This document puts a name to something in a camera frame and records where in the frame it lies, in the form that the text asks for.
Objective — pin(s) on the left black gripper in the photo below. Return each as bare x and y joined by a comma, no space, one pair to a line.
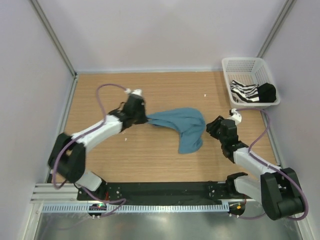
144,119

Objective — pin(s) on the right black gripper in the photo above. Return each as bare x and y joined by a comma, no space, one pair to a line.
211,127

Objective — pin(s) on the teal tank top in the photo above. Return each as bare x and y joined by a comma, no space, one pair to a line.
188,122

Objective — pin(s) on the black white striped tank top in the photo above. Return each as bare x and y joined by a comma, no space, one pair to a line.
244,93

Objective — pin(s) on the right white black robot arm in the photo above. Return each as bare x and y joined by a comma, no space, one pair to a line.
277,189

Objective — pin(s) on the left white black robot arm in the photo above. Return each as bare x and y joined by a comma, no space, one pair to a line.
68,156

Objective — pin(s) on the white plastic basket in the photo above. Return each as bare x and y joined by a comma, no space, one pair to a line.
247,71

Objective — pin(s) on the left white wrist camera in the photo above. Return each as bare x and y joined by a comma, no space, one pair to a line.
137,92

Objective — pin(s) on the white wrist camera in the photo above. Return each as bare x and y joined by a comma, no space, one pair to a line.
235,116
137,92

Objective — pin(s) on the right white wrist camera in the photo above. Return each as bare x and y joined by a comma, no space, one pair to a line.
235,116

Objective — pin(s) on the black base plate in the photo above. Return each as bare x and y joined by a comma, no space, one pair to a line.
167,193

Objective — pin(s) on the white slotted cable duct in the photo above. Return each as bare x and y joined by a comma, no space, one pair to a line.
99,208

